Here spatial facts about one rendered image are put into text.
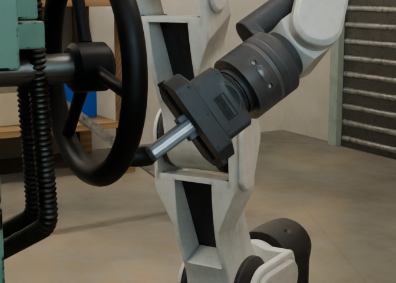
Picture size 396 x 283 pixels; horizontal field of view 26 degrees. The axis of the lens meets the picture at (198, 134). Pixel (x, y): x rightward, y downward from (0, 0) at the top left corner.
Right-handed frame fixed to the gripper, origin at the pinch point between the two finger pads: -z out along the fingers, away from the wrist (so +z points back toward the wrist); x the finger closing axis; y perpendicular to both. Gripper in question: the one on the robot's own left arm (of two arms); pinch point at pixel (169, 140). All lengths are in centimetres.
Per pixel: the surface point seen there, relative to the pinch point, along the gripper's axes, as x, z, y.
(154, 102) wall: -3, 121, -366
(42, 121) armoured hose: 10.6, -11.0, -1.1
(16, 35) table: 16.3, -14.8, 29.8
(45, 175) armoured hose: 5.3, -14.0, -3.4
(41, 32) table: 18.1, -7.2, 8.2
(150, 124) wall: -13, 112, -369
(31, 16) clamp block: 20.3, -6.7, 6.8
